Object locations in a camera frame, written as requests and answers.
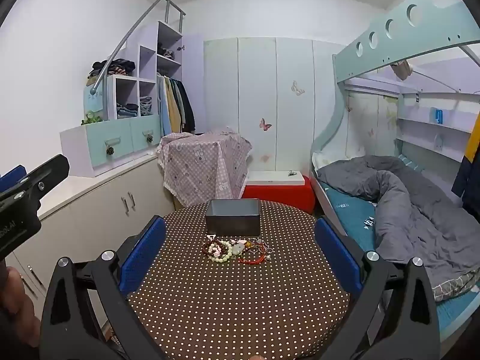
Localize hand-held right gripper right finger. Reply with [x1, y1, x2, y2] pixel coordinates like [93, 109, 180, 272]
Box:
[316, 216, 440, 360]

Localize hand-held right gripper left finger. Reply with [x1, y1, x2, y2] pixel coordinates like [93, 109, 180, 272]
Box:
[39, 216, 167, 360]

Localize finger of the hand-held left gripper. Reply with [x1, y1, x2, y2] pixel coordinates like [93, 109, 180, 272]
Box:
[0, 154, 71, 205]
[0, 165, 28, 192]

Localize pile of bead bracelets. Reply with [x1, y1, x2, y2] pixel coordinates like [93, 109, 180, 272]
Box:
[202, 241, 234, 260]

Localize white bead bracelet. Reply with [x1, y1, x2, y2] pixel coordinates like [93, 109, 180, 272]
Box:
[208, 242, 232, 264]

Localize red gold trinket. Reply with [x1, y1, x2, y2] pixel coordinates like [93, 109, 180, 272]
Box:
[237, 252, 266, 266]

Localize grey metal box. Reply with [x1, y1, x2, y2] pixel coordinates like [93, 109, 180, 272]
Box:
[205, 199, 262, 237]

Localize person's left hand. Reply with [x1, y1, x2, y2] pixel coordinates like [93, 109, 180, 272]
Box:
[0, 266, 42, 348]

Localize teal bed sheet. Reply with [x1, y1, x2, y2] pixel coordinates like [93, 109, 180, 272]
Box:
[323, 187, 480, 347]

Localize beige low cabinet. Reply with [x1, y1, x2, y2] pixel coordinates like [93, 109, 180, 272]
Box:
[0, 153, 178, 310]

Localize teal drawer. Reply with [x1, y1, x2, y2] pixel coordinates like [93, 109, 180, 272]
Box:
[86, 123, 133, 168]
[130, 115, 162, 153]

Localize green plant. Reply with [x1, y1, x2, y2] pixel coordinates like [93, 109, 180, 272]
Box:
[81, 110, 104, 126]

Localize red storage box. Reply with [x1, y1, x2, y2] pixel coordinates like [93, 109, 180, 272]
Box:
[241, 175, 316, 215]

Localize grey duvet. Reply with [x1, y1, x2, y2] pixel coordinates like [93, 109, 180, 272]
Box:
[317, 155, 480, 303]

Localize white board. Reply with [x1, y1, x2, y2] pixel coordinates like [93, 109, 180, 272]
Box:
[245, 170, 310, 187]

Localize brown polka dot tablecloth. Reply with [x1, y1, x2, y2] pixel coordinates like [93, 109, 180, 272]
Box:
[127, 199, 352, 360]

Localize folded jeans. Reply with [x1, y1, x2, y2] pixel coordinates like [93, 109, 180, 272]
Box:
[116, 103, 140, 118]

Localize pink checked bear cloth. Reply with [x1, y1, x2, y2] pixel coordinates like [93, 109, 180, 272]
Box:
[156, 128, 253, 208]

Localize pile of dark clothes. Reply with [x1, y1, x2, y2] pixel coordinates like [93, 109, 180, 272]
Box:
[87, 58, 136, 80]

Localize hanging clothes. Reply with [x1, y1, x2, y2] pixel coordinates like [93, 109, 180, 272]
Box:
[156, 74, 196, 138]

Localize lilac cubby shelf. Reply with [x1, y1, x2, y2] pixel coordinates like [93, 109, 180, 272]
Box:
[107, 20, 185, 121]

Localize metal handrail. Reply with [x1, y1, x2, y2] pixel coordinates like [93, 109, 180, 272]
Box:
[89, 0, 187, 95]

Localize navy and yellow jacket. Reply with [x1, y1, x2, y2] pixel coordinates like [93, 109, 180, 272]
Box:
[451, 112, 480, 211]

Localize white wardrobe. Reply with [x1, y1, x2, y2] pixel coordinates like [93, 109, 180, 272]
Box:
[203, 36, 346, 174]

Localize metal cabinet handles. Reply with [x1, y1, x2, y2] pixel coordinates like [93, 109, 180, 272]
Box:
[120, 191, 136, 217]

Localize teal bunk bed frame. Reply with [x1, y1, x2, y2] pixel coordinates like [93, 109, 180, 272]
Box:
[310, 0, 480, 233]

